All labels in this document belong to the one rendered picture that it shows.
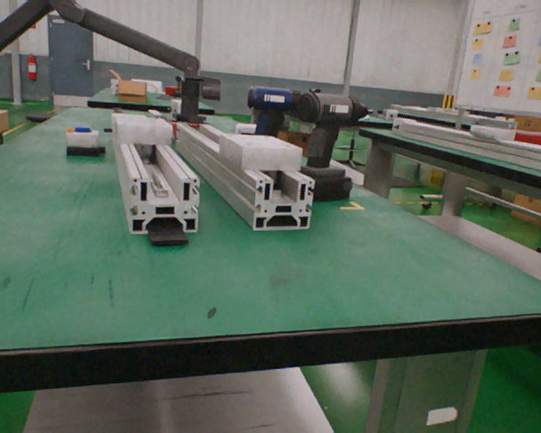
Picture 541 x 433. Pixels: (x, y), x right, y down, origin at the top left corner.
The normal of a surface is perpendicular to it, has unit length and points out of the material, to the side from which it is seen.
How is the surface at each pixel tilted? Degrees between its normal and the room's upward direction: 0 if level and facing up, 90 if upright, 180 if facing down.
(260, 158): 90
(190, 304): 0
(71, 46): 90
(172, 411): 0
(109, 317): 0
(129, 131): 90
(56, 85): 90
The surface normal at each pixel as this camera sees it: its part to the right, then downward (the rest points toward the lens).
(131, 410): 0.09, -0.96
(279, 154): 0.34, 0.29
